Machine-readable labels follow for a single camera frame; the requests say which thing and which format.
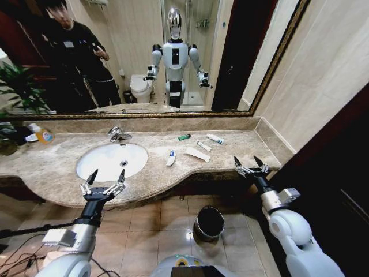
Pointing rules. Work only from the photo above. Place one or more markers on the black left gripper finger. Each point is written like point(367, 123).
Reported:
point(90, 181)
point(119, 183)

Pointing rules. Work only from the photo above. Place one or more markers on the green lighter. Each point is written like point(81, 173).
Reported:
point(184, 137)

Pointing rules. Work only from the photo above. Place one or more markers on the white blue toothpaste tube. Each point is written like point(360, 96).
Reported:
point(214, 138)

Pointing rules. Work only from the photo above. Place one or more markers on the metal sink drain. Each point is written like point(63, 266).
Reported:
point(123, 163)

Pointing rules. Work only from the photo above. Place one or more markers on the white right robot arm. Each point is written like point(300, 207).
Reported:
point(299, 236)

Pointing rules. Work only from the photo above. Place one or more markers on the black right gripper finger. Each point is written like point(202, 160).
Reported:
point(261, 164)
point(240, 164)

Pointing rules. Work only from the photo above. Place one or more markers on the small white tube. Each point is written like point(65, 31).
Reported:
point(204, 146)

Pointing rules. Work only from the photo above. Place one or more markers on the dark metal trash bin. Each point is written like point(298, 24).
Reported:
point(209, 223)

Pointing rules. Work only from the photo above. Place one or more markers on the white oval sink basin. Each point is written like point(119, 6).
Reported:
point(106, 161)

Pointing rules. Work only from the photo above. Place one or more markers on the white robot front shell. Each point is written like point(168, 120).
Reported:
point(184, 267)

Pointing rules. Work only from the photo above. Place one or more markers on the white blue plastic wrapper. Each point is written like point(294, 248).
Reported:
point(171, 157)

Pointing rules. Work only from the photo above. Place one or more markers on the chrome sink faucet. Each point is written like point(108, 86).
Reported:
point(116, 134)

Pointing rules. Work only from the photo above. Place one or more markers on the white toilet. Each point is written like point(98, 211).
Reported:
point(140, 86)

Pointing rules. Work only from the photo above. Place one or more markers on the dark wooden door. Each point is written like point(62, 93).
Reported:
point(331, 179)

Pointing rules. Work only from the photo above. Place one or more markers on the gold framed wall mirror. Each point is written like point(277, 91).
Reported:
point(129, 43)

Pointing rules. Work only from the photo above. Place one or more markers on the orange liquid bottle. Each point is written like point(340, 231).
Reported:
point(44, 135)

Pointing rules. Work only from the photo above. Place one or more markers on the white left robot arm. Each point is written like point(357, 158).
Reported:
point(75, 256)

